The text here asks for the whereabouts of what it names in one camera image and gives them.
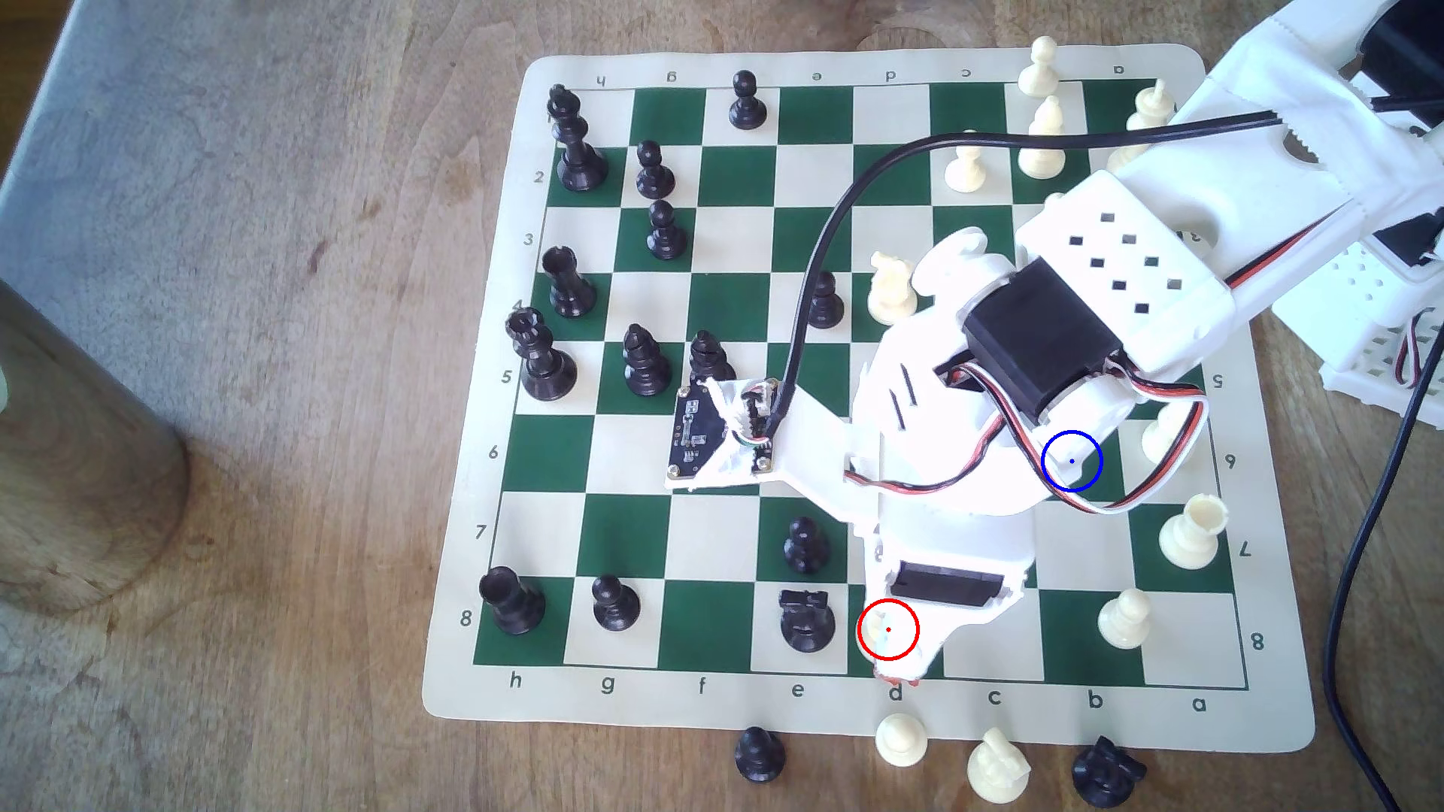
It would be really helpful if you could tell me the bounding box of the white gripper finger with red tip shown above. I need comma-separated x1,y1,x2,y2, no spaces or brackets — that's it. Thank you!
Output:
878,634,938,687

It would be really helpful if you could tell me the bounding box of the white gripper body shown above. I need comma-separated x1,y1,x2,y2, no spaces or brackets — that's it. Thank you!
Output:
851,228,1136,653

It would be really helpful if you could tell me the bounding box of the white chess rook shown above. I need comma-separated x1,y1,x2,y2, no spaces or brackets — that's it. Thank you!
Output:
860,603,906,669
1158,494,1229,571

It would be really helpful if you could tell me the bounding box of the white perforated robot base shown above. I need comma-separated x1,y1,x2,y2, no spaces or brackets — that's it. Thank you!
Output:
1273,231,1444,430

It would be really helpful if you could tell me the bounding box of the white chess knight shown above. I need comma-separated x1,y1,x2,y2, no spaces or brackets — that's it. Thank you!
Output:
966,726,1033,805
866,251,918,329

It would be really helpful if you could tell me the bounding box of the black chess pawn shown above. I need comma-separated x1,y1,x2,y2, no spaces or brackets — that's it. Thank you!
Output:
646,199,688,262
727,70,769,131
592,574,642,633
635,140,677,201
734,726,787,785
784,517,830,577
804,269,846,331

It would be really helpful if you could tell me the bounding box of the green and white chess mat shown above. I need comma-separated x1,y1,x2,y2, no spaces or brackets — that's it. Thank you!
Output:
420,43,1318,755

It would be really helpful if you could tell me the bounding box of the black chess bishop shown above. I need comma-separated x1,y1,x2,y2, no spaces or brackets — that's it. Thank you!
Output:
623,323,674,398
688,329,738,387

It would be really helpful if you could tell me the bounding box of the white chess bishop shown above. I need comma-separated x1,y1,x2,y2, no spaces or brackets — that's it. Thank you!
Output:
1018,95,1069,182

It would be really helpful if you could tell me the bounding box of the tall white chess piece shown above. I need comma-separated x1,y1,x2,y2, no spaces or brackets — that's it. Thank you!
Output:
1111,79,1177,171

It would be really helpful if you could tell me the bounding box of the black chess rook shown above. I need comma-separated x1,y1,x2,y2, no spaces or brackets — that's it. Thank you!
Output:
541,246,599,320
478,566,548,636

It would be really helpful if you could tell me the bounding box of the black chess queen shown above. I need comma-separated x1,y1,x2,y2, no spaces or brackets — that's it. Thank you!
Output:
505,307,579,403

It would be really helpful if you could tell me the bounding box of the black chess king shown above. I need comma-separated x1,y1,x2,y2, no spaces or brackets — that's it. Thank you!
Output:
546,83,611,193

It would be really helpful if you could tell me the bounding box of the round wooden block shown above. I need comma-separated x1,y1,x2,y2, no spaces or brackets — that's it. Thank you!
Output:
0,276,191,616

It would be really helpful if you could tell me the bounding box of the red black white servo wire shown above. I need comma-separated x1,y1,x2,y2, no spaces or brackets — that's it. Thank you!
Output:
1393,314,1428,392
972,355,1212,517
842,406,1022,495
1224,203,1361,292

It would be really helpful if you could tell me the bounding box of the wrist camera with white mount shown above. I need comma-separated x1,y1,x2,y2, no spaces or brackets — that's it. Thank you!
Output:
666,377,879,532

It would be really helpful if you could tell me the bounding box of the thick black camera cable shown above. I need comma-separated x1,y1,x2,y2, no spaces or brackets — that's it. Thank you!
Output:
745,109,1284,453

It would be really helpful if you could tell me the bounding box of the thin black cable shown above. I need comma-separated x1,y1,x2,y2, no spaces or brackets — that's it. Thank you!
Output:
1322,321,1444,812

